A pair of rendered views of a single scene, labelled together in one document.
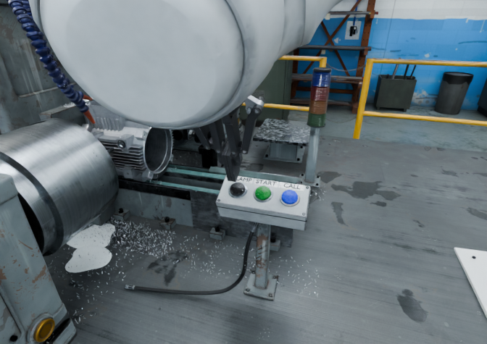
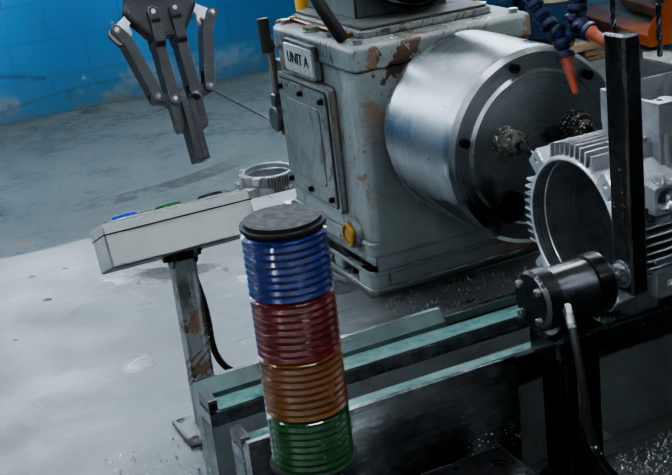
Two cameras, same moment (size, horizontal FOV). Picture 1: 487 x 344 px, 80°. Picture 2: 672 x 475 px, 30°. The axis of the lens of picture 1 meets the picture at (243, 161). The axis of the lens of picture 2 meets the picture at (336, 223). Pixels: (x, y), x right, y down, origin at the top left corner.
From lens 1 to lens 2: 1.78 m
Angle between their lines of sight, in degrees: 121
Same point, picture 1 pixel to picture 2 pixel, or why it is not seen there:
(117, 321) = (349, 319)
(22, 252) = (353, 135)
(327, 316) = (75, 451)
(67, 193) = (398, 123)
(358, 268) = not seen: outside the picture
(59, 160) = (422, 82)
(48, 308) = (363, 225)
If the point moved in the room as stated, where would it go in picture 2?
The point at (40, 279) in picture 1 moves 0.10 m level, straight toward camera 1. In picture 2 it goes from (361, 183) to (290, 189)
